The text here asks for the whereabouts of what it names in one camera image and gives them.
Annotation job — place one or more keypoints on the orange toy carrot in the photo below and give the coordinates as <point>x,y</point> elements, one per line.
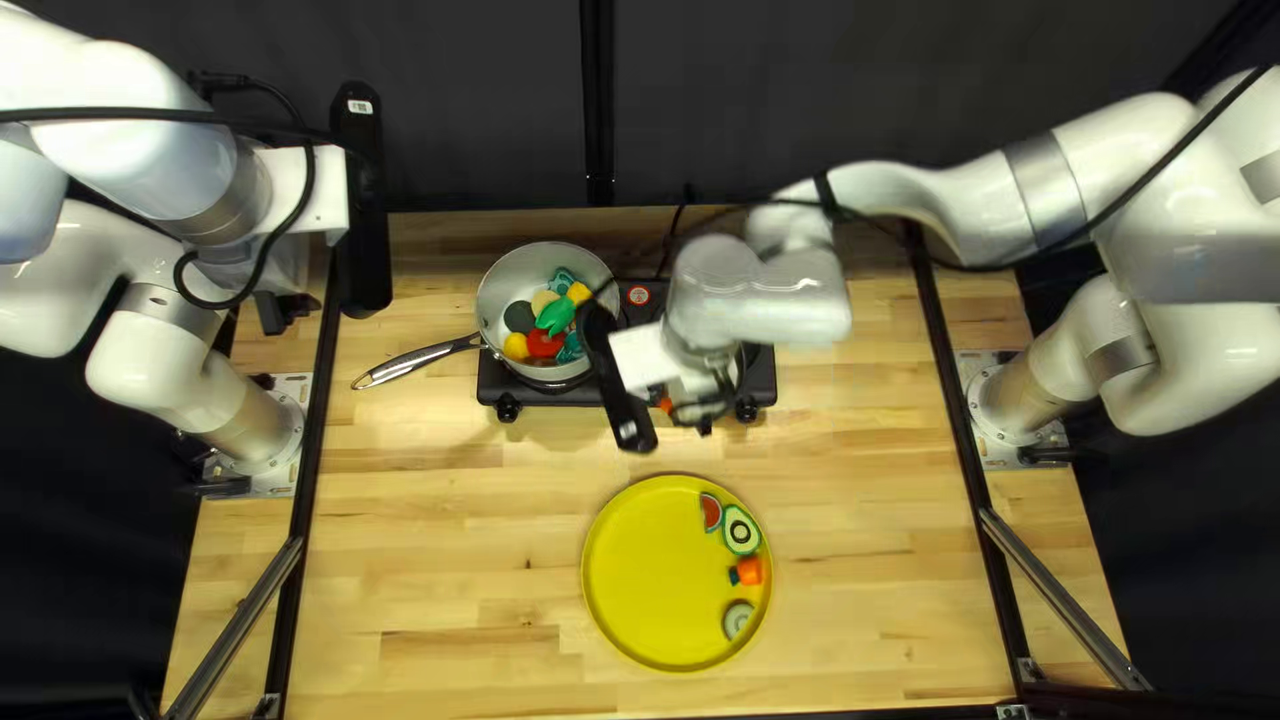
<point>750,572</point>

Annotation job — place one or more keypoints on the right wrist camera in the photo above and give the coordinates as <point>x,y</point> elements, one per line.
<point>620,400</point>

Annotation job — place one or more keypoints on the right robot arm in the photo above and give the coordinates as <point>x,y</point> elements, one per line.
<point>1180,330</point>

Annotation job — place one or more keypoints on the yellow toy lemon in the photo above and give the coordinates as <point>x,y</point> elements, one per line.
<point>515,347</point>

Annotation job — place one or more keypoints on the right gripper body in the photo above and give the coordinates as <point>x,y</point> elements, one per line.
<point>650,360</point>

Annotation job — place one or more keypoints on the toy avocado half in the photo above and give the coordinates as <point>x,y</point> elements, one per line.
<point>741,533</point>

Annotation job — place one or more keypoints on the red toy tomato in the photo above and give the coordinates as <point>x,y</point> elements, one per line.
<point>545,345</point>

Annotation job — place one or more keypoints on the black frame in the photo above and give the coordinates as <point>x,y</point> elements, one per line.
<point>597,80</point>

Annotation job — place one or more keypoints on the dark round toy food piece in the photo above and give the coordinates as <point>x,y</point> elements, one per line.
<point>519,317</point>

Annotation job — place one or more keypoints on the toy watermelon slice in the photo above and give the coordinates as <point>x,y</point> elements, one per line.
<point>710,513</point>

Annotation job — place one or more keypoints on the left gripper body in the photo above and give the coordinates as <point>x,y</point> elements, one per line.
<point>300,190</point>

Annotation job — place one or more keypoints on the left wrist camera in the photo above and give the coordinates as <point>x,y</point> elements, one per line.
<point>360,220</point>

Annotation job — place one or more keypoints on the yellow plate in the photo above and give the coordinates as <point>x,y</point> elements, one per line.
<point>650,580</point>

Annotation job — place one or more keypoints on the pale yellow toy food piece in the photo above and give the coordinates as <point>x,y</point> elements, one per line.
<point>543,298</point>

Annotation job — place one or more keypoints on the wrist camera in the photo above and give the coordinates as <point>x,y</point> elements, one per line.
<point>620,400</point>
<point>360,220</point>

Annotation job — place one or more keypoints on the toy kiwi slice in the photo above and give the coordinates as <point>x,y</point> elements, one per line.
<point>738,620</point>

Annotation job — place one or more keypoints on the yellow toy corn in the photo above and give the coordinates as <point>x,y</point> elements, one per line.
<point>579,293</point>

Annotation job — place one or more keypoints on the black hot plate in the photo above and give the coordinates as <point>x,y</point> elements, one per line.
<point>540,397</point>

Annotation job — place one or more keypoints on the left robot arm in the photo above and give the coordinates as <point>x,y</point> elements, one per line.
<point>150,370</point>

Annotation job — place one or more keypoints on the green toy vegetable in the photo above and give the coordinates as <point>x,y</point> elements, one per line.
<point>553,315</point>

